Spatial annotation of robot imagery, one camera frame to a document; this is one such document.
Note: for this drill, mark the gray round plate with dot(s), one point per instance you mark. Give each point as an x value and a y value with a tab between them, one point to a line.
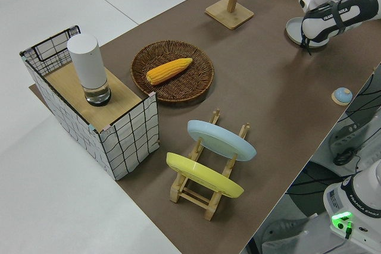
293	29

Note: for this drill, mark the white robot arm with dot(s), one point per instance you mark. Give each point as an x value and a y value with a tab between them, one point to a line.
327	17

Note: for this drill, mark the light blue plate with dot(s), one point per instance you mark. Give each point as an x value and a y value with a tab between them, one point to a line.
220	141

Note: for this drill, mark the yellow plate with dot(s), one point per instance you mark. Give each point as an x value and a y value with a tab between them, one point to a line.
202	173

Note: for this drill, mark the wooden plate rack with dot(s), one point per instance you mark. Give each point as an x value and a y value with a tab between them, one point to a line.
195	199

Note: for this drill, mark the brown wicker basket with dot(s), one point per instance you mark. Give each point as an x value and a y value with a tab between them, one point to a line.
178	87

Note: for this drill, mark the yellow corn cob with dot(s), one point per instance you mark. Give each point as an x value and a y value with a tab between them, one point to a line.
168	71

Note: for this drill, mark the white grid pattern box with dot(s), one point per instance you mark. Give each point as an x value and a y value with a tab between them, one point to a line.
128	144

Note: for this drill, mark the light wooden shelf board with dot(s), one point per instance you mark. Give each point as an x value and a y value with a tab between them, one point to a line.
119	99

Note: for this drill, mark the brown table mat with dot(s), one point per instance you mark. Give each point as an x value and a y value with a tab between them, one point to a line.
268	87

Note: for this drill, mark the wooden mug tree stand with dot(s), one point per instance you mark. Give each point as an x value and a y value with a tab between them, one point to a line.
230	13

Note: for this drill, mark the white cylinder with clear base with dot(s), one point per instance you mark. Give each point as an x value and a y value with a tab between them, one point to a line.
87	63

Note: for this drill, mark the small blue dome object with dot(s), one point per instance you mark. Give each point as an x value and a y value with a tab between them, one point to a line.
342	94

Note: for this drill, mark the green connector plug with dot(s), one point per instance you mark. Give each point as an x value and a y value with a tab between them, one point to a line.
348	230

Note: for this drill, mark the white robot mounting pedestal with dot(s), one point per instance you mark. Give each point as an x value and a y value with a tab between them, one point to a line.
324	243

